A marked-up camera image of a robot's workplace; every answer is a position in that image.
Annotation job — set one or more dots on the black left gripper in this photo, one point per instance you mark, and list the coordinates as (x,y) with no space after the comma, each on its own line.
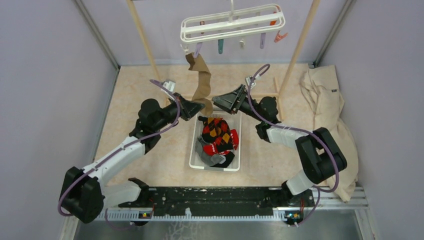
(187,108)

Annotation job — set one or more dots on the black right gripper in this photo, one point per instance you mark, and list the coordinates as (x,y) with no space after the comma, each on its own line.
(239,94)

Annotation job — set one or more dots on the tan brown sock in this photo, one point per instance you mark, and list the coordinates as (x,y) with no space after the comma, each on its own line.
(203,90)

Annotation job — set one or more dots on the argyle red yellow sock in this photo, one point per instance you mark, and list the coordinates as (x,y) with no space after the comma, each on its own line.
(213,123)

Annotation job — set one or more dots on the red white patterned sock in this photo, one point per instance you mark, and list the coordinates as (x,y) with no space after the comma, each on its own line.
(222,142)

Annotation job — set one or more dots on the black blue sock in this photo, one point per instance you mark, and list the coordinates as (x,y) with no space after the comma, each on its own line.
(228,159)

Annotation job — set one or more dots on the grey sock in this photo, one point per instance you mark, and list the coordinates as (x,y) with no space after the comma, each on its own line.
(214,160)

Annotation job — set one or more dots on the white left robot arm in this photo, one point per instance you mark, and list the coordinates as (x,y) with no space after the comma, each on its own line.
(85,193)

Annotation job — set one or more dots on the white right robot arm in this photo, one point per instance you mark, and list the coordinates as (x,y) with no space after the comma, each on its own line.
(319,154)

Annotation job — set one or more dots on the white plastic basket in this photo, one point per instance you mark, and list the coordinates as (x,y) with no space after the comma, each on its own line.
(234,122)

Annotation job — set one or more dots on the white plastic clothespin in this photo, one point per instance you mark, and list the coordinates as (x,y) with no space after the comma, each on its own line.
(242,43)

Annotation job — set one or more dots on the white end clothespin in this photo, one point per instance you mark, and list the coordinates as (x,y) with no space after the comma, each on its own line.
(185,49)

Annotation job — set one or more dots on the teal plastic clothespin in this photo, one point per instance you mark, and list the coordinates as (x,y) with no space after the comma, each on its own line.
(220,46)

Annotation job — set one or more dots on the purple plastic clothespin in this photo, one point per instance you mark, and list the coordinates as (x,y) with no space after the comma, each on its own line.
(197,49)
(262,40)

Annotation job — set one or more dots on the pink plastic clothespin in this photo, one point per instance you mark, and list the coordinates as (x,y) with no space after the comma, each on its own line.
(280,36)

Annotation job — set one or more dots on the beige cloth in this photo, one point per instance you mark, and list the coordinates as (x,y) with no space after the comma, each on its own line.
(320,88)

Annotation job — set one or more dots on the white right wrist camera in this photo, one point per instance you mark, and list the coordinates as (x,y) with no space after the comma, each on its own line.
(250,82)

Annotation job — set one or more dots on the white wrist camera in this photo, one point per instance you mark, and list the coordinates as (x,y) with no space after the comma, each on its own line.
(250,82)
(168,86)

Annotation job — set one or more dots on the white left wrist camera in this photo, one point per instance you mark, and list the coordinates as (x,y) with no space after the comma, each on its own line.
(168,86)

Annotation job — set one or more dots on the white clip hanger frame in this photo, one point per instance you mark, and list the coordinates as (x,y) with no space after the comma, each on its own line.
(232,24)

